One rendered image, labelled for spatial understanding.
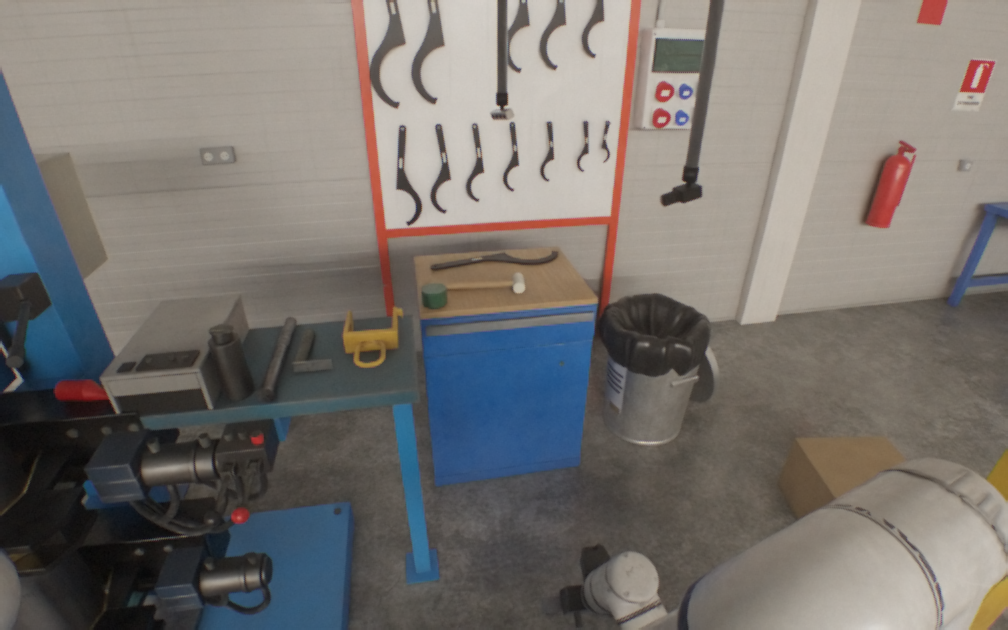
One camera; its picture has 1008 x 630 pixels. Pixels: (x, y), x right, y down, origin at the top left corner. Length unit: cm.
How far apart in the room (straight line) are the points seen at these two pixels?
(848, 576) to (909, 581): 5
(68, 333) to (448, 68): 205
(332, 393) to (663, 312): 186
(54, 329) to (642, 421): 236
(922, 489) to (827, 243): 389
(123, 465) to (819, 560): 139
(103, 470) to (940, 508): 151
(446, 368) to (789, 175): 263
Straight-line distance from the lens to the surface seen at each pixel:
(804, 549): 46
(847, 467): 266
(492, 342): 209
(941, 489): 56
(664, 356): 243
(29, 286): 168
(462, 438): 238
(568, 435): 251
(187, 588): 182
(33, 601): 177
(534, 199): 312
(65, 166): 224
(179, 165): 321
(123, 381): 151
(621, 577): 98
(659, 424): 276
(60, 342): 180
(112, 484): 155
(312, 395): 143
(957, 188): 511
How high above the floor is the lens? 190
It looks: 29 degrees down
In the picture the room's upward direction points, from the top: straight up
